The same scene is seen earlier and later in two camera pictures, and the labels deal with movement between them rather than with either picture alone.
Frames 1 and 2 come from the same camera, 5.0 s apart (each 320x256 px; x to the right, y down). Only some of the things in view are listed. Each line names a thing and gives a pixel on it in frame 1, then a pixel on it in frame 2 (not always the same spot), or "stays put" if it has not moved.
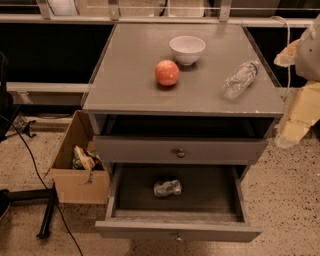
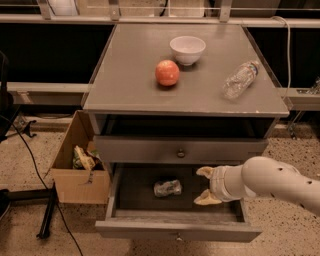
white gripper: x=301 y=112 -> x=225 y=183
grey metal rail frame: x=74 y=94 stays put
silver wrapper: x=167 y=188 stays put
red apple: x=167 y=72 stays put
